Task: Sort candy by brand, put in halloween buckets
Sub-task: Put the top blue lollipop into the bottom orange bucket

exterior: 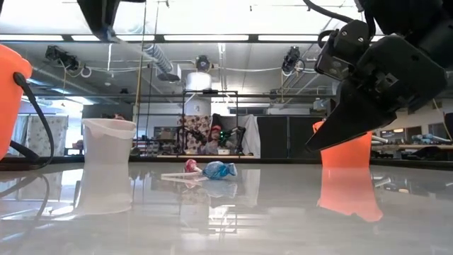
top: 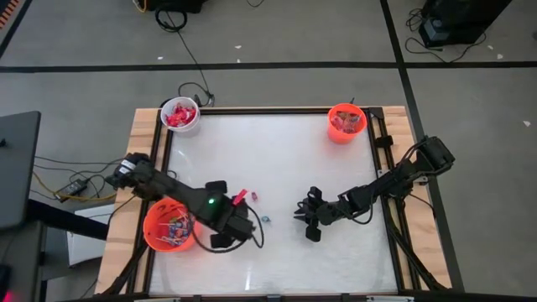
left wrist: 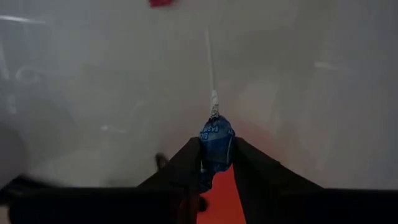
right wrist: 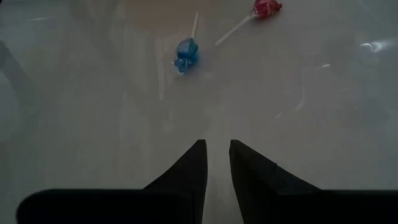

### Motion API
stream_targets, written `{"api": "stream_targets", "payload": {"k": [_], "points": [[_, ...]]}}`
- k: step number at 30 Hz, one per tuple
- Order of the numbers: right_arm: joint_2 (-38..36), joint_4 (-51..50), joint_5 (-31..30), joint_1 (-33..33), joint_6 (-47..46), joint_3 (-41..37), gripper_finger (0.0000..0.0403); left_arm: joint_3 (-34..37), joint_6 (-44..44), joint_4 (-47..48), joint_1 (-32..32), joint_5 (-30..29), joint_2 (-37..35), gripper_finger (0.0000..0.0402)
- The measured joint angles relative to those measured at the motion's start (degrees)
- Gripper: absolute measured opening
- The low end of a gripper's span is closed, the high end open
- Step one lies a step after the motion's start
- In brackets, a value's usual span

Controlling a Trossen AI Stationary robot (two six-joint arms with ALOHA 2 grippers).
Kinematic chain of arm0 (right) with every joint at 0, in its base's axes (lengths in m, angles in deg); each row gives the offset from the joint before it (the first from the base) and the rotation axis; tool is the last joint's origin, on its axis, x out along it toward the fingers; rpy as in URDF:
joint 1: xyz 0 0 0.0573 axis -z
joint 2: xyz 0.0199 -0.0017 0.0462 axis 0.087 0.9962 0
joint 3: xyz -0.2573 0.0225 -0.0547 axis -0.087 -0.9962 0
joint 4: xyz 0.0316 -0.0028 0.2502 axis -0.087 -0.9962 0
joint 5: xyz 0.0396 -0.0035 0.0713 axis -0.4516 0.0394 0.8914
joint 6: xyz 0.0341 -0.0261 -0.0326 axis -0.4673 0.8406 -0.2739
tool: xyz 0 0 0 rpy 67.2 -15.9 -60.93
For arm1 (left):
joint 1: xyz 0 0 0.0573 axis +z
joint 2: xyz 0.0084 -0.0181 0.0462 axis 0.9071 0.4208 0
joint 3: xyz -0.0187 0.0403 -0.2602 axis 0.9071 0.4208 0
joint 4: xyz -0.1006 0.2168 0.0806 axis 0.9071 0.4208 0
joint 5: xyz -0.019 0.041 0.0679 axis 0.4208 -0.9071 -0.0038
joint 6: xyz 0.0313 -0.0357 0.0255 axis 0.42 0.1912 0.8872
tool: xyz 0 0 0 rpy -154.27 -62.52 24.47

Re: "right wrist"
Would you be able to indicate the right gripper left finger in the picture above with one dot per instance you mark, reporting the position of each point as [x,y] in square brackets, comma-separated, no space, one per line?
[186,186]

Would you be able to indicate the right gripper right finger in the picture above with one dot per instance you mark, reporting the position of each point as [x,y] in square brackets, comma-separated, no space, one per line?
[255,186]

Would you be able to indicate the blue lollipop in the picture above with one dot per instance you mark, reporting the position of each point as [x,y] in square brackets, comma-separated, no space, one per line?
[186,51]

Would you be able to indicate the pink lollipop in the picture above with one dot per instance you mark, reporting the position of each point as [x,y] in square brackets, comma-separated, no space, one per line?
[265,7]

